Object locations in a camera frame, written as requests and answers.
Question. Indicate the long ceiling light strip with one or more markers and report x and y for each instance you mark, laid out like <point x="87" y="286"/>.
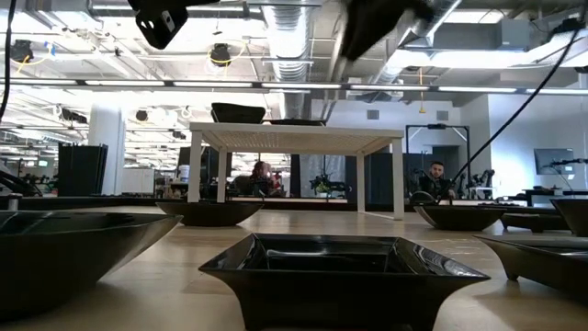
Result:
<point x="298" y="86"/>

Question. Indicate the white building column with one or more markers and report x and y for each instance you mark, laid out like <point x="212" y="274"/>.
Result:
<point x="105" y="147"/>

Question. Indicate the black round bowl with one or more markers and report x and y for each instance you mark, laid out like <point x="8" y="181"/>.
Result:
<point x="459" y="220"/>
<point x="209" y="215"/>
<point x="69" y="266"/>

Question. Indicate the dark computer monitor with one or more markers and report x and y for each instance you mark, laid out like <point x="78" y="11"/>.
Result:
<point x="551" y="161"/>

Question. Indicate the small green office plant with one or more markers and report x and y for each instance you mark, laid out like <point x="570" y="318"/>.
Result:
<point x="321" y="186"/>

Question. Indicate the silver ventilation duct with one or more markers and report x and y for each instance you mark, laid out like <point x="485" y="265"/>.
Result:
<point x="388" y="73"/>
<point x="289" y="46"/>

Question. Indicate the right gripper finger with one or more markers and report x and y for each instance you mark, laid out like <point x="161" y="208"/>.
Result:
<point x="367" y="37"/>

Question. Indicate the black square flared plate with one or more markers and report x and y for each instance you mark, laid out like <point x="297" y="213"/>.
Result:
<point x="340" y="294"/>
<point x="533" y="223"/>
<point x="542" y="266"/>

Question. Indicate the grey ceiling air unit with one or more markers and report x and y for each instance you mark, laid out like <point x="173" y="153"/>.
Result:
<point x="482" y="34"/>

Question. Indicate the white plastic container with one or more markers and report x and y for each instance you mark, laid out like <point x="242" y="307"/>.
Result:
<point x="184" y="174"/>

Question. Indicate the black wavy square bowl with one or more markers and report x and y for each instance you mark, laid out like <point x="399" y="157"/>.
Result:
<point x="238" y="114"/>
<point x="576" y="216"/>

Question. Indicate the black ceiling-mounted device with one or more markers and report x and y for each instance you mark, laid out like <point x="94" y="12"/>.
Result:
<point x="220" y="53"/>
<point x="21" y="50"/>

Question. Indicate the black gantry frame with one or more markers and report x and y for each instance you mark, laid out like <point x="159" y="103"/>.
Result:
<point x="436" y="126"/>

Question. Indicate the person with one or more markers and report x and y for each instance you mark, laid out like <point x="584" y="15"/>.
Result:
<point x="263" y="177"/>
<point x="436" y="181"/>

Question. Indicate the small grey cylinder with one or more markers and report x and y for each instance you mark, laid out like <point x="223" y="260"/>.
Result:
<point x="13" y="202"/>

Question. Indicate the grey wall air vent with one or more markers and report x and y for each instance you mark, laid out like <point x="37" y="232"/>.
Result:
<point x="373" y="115"/>
<point x="442" y="115"/>

